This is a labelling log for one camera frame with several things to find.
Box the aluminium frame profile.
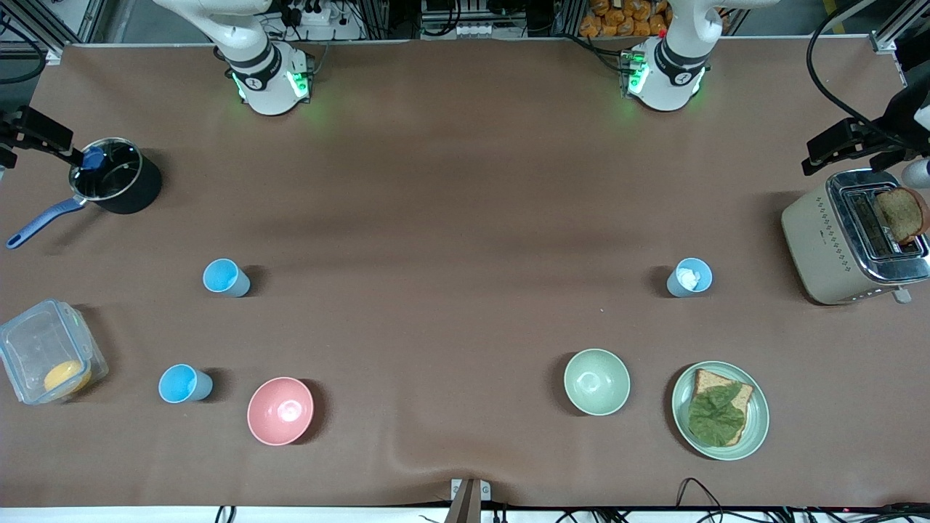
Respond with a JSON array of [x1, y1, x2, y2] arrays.
[[872, 0, 930, 73], [0, 0, 110, 62]]

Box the pale green plate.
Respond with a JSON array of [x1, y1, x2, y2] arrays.
[[671, 361, 770, 461]]

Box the brown bread slice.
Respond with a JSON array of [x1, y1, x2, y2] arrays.
[[689, 368, 755, 447]]

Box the clear plastic food container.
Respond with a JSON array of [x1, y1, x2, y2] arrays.
[[0, 299, 110, 405]]

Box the pink bowl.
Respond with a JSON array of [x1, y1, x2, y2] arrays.
[[247, 376, 315, 446]]

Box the bag of orange buns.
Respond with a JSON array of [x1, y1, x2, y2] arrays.
[[579, 0, 671, 38]]

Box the glass lid blue knob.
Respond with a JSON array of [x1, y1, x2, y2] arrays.
[[70, 140, 140, 200]]

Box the black saucepan blue handle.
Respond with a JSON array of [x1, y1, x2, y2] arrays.
[[6, 137, 163, 250]]

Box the metal table clamp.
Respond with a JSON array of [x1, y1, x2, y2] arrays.
[[450, 478, 491, 523]]

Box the brown table cloth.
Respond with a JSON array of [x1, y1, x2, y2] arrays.
[[0, 40, 930, 509]]

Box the light blue plastic cup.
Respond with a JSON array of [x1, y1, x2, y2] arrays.
[[203, 259, 251, 299], [666, 258, 713, 299], [158, 364, 214, 404]]

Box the orange round food piece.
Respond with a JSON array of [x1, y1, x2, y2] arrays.
[[44, 361, 93, 397]]

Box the dark toast slice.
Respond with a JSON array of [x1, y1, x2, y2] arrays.
[[875, 187, 929, 246]]

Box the white power strip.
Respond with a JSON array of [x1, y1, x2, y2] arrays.
[[287, 0, 353, 41]]

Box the beige chrome toaster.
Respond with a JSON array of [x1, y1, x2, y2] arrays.
[[782, 169, 930, 306]]

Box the pale green bowl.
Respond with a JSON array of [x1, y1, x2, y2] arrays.
[[564, 349, 631, 417]]

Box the green lettuce leaf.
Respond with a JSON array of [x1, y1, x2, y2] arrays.
[[688, 383, 747, 445]]

